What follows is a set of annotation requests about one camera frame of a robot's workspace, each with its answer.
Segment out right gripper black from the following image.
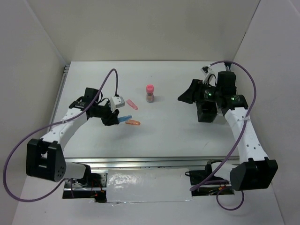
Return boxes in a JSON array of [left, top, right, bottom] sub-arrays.
[[177, 79, 222, 105]]

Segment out blue translucent cap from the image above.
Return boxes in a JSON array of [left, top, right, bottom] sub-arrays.
[[118, 115, 132, 123]]

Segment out orange translucent cap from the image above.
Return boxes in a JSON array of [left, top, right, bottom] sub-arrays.
[[125, 120, 141, 126]]

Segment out pink translucent cap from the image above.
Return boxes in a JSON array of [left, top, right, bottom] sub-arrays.
[[126, 99, 138, 110]]

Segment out pink capped clear bottle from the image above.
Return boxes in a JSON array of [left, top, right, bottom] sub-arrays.
[[146, 84, 154, 103]]

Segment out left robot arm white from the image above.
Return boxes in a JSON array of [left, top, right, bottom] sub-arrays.
[[26, 88, 125, 187]]

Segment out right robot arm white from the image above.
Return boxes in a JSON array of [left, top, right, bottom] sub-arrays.
[[178, 71, 278, 191]]

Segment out black mesh pen holder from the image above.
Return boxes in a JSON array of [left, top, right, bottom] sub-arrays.
[[196, 102, 218, 123]]

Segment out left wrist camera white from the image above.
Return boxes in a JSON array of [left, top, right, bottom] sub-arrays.
[[110, 96, 125, 111]]

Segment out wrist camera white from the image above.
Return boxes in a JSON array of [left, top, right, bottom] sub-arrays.
[[201, 66, 217, 85], [110, 96, 125, 111]]

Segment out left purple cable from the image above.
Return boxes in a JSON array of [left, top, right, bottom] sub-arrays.
[[3, 68, 118, 202]]

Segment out purple cable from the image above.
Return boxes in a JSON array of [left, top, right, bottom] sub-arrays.
[[189, 60, 257, 210], [3, 68, 118, 202]]

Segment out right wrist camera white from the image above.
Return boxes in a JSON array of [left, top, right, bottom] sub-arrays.
[[201, 66, 217, 85]]

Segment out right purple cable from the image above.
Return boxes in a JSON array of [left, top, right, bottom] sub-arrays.
[[189, 60, 257, 210]]

